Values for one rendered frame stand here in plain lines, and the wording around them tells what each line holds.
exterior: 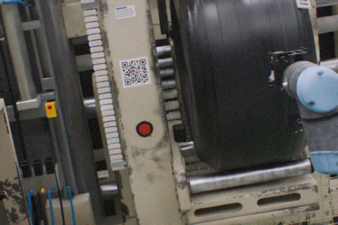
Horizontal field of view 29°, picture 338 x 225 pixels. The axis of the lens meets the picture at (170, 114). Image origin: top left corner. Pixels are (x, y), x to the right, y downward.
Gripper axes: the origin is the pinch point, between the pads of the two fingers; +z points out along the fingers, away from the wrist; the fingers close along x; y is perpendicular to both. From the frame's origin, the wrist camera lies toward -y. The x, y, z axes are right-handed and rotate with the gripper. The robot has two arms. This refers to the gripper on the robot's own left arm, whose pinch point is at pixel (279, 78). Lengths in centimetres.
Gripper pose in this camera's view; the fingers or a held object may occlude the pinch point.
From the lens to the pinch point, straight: 146.1
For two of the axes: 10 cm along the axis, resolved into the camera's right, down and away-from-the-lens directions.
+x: -9.9, 1.5, -0.3
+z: -0.6, -1.7, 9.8
